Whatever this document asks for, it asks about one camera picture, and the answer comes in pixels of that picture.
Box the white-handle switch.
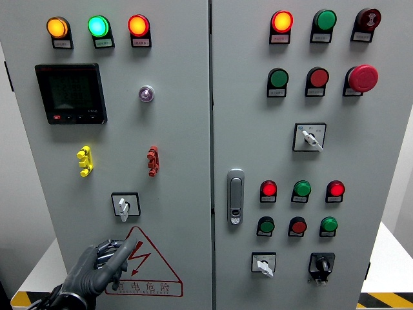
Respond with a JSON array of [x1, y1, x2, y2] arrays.
[[110, 192, 141, 223], [251, 252, 277, 278], [292, 122, 327, 153]]

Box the red warning triangle sticker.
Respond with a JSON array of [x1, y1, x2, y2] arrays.
[[105, 225, 184, 298]]

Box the black yellow striped tape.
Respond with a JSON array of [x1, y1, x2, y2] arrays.
[[10, 291, 62, 310], [356, 293, 413, 310]]

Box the pale grey door with display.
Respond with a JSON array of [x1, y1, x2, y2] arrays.
[[0, 0, 214, 310]]

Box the silver door lock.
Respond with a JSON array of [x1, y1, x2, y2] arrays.
[[227, 168, 245, 226]]

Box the black display meter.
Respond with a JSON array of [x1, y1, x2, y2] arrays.
[[34, 63, 108, 125]]

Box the small green push button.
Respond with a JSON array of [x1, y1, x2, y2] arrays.
[[257, 216, 276, 234]]

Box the white round lamp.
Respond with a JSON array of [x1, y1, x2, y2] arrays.
[[138, 85, 156, 103]]

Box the small red round lamp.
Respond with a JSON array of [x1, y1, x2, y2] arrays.
[[260, 180, 278, 197], [327, 180, 347, 197]]

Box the small red push button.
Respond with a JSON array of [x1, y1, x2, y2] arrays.
[[288, 216, 308, 234]]

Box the small green round lamp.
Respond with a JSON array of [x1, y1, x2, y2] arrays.
[[292, 180, 312, 197], [320, 216, 339, 233]]

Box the bright lit green lamp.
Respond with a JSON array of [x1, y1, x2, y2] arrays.
[[87, 14, 111, 38]]

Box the large yellow round lamp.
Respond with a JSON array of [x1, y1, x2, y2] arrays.
[[46, 15, 71, 39]]

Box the large red round lamp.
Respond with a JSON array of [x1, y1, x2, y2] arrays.
[[270, 10, 294, 34], [127, 14, 150, 38]]

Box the large green push button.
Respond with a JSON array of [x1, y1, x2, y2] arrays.
[[268, 67, 290, 89]]

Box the pale grey door with lock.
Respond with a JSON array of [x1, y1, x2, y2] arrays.
[[210, 0, 413, 310]]

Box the large red push button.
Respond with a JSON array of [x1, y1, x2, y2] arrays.
[[306, 67, 330, 89]]

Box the large red stop button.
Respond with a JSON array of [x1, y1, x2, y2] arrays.
[[347, 64, 379, 94]]

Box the large dark green lamp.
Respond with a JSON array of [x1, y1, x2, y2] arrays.
[[312, 8, 338, 33]]

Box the dark red round buzzer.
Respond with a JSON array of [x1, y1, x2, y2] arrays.
[[356, 8, 382, 32]]

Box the small yellow handle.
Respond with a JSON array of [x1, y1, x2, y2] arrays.
[[76, 145, 94, 178]]

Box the small red handle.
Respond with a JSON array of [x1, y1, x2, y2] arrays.
[[146, 145, 161, 178]]

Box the white-handle switch, small printed plate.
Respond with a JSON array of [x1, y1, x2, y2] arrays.
[[251, 252, 277, 278]]

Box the black-handle turn switch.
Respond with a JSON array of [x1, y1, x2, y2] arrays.
[[307, 252, 336, 285]]

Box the white-handle switch, large plate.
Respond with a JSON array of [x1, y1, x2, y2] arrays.
[[292, 122, 327, 153]]

